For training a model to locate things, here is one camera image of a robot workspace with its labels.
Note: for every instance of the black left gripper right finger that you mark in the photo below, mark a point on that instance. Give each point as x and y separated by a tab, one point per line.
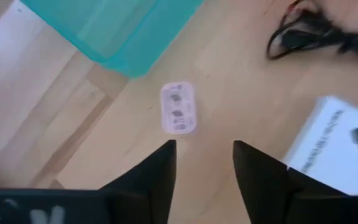
266	189

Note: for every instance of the teal translucent plastic bin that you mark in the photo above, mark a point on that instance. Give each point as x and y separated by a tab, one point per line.
126	34

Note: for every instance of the white power adapter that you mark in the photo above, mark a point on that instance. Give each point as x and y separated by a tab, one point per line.
178	107

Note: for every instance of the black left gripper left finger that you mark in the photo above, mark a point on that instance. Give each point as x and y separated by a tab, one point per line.
148	189

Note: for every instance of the white card reader box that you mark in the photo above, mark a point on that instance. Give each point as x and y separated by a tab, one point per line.
328	146

